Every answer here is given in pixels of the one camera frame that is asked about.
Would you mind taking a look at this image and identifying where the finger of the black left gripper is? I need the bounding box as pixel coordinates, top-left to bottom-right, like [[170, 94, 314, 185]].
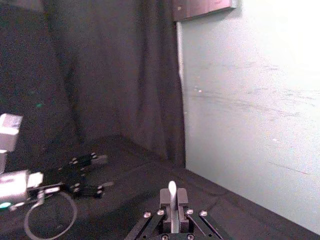
[[68, 151, 109, 168], [70, 180, 115, 199]]

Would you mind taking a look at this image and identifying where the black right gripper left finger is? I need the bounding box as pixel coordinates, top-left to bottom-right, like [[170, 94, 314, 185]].
[[123, 188, 173, 240]]

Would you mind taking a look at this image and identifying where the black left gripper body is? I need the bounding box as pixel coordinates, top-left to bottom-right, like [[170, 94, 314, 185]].
[[27, 164, 88, 199]]

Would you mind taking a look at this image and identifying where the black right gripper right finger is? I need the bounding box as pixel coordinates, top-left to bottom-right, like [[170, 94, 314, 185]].
[[176, 188, 225, 240]]

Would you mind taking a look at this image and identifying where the small white plastic piece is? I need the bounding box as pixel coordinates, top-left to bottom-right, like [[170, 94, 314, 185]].
[[167, 180, 180, 234]]

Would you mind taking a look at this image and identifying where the black curtain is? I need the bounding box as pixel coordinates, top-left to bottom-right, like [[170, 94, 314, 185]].
[[0, 0, 187, 169]]

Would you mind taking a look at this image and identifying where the dark framed panel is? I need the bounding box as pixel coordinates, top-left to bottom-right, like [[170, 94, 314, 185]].
[[171, 0, 239, 23]]

